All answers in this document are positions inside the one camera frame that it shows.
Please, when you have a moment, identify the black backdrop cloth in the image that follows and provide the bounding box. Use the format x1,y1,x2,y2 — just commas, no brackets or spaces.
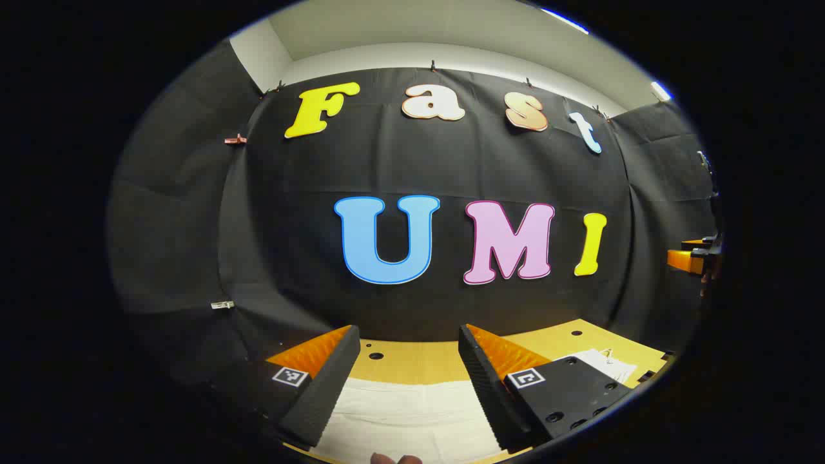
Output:
106,39,723,413

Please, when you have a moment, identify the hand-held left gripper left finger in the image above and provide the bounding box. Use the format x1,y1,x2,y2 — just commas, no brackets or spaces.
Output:
213,324,362,450

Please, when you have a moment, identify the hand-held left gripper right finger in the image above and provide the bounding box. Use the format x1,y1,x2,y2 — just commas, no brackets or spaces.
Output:
458,324,634,454

